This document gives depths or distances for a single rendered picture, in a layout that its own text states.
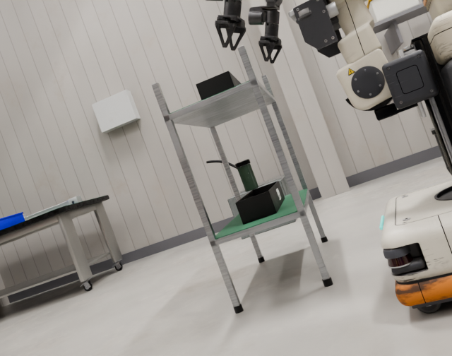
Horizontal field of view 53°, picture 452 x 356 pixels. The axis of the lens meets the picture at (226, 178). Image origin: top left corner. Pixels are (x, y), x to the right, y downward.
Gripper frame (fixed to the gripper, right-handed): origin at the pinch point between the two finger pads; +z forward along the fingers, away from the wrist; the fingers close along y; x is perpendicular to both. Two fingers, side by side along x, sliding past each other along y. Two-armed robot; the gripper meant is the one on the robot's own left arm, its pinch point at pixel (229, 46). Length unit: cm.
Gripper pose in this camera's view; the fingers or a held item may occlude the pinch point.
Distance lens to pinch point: 156.7
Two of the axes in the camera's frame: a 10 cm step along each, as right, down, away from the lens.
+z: -0.8, 9.8, 2.0
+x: 9.5, 1.4, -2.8
